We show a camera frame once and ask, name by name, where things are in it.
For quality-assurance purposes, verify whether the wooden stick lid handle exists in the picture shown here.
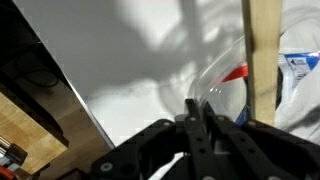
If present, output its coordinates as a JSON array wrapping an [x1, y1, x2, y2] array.
[[242, 0, 282, 125]]

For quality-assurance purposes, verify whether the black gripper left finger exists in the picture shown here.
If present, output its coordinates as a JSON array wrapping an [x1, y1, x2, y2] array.
[[184, 99, 217, 180]]

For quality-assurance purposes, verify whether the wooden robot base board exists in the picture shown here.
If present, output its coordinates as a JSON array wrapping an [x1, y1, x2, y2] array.
[[0, 93, 68, 175]]

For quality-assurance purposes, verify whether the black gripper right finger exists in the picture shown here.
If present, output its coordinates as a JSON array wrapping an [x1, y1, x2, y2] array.
[[202, 104, 287, 180]]

